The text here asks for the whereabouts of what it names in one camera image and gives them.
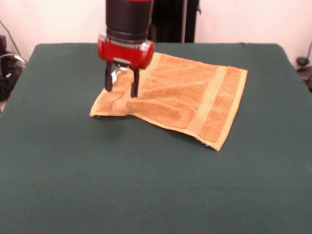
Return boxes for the dark green table cloth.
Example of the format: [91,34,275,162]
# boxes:
[0,42,312,234]

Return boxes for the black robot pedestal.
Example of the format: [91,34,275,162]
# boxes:
[150,0,202,44]

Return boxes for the black chair base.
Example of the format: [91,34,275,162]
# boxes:
[0,35,27,101]
[295,56,312,92]

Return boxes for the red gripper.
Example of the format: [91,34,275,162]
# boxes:
[97,34,155,98]

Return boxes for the orange terry towel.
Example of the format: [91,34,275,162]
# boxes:
[89,52,249,152]

